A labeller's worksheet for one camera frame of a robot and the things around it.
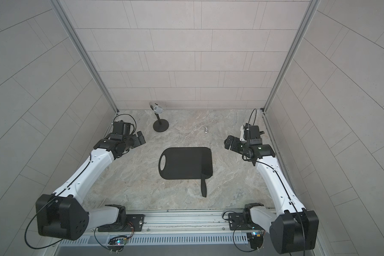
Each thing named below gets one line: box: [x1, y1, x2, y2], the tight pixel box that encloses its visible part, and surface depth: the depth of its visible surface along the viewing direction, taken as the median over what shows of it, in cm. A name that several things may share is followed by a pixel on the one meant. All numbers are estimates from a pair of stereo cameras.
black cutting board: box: [158, 146, 203, 180], surface depth 93 cm
